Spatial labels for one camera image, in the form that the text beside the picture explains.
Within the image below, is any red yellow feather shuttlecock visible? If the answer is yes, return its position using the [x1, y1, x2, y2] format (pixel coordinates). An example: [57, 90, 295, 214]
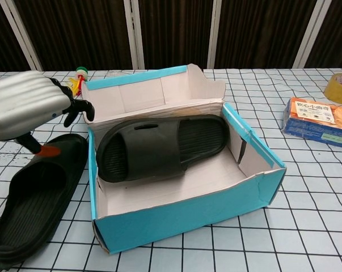
[67, 66, 89, 99]

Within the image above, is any clear plastic bag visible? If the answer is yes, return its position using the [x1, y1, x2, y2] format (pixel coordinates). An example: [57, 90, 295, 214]
[108, 70, 137, 77]

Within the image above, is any dark folding screen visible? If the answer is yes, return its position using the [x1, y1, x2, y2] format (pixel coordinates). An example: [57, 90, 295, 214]
[0, 0, 342, 72]

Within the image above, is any light blue shoe box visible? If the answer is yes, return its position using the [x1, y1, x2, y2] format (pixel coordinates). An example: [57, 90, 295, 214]
[82, 63, 287, 254]

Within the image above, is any black slipper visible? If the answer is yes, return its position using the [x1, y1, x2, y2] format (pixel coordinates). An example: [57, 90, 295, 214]
[96, 114, 227, 184]
[0, 133, 89, 269]

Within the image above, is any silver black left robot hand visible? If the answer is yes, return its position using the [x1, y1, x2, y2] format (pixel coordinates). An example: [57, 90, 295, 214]
[0, 70, 95, 157]

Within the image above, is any checkered light blue tablecloth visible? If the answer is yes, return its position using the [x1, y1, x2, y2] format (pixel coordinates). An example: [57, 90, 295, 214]
[0, 67, 342, 272]

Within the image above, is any yellow tape roll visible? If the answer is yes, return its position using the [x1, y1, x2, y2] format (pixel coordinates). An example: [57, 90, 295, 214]
[323, 73, 342, 106]

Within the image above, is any orange blue snack package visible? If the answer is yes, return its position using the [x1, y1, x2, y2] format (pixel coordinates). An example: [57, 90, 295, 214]
[281, 97, 342, 148]

